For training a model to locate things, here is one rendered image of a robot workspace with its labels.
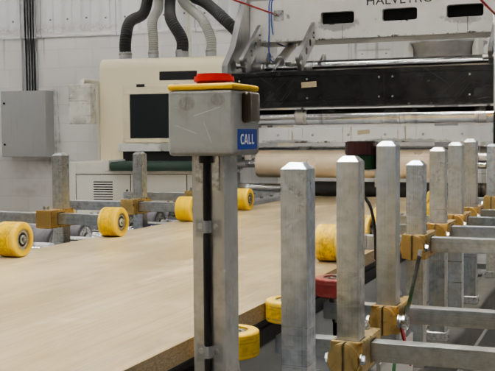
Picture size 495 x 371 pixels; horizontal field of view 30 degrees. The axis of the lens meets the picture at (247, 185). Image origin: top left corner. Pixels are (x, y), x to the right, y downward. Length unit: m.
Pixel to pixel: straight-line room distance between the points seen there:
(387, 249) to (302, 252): 0.50
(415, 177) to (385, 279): 0.30
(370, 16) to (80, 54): 7.45
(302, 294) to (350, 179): 0.28
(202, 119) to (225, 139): 0.03
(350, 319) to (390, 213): 0.29
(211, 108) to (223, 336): 0.22
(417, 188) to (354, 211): 0.50
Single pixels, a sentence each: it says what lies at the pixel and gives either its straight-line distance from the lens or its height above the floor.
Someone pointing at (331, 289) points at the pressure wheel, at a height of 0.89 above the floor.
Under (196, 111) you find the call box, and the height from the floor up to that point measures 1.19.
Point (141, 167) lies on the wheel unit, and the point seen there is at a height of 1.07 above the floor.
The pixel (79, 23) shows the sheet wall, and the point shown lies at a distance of 11.51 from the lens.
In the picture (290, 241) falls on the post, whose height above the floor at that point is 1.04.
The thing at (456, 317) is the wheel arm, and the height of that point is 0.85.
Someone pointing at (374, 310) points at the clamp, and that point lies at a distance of 1.64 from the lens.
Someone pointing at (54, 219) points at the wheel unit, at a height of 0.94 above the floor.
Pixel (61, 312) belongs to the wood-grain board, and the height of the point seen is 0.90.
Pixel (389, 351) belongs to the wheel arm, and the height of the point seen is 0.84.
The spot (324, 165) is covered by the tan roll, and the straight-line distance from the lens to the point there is 4.08.
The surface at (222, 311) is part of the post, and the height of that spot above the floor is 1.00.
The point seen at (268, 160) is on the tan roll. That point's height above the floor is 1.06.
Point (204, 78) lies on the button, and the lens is 0.91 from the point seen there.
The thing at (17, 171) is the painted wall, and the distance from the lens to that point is 11.85.
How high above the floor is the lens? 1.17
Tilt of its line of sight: 3 degrees down
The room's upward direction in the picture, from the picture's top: straight up
